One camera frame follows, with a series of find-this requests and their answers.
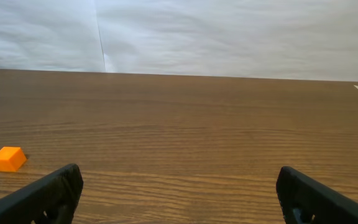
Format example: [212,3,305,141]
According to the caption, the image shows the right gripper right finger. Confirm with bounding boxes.
[275,166,358,224]

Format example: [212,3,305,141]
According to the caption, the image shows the orange cube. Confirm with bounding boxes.
[0,146,28,173]

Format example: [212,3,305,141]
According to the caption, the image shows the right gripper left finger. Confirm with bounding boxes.
[0,163,84,224]

